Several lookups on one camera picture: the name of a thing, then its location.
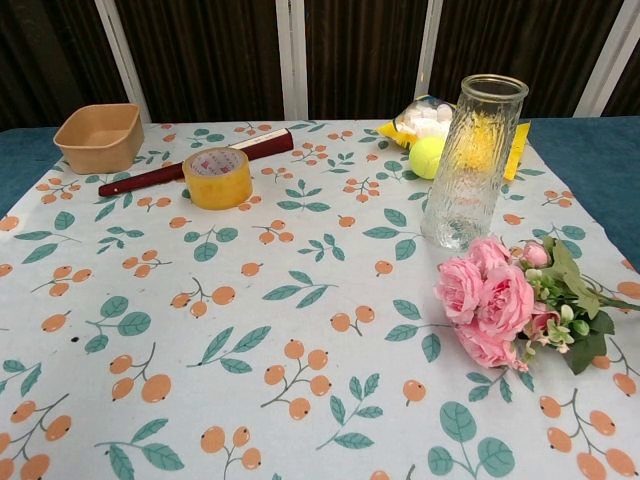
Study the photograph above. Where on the yellow packing tape roll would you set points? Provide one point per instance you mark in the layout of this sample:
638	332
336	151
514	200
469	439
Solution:
217	180

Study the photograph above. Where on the yellow tennis ball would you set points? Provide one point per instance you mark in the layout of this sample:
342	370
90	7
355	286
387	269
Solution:
425	157

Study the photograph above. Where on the brown paper bowl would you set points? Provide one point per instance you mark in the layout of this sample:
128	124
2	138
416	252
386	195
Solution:
100	137

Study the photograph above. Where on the yellow bag of white candies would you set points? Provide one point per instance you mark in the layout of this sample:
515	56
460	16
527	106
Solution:
425	122

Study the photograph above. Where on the pink rose bouquet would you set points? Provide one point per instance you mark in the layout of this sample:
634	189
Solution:
500	300

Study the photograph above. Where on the floral fruit print tablecloth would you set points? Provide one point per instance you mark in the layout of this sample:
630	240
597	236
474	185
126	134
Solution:
250	310

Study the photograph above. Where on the textured clear glass vase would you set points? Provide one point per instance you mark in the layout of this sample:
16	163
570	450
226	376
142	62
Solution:
475	165

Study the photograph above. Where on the dark red folded fan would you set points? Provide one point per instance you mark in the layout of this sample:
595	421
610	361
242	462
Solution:
150	177

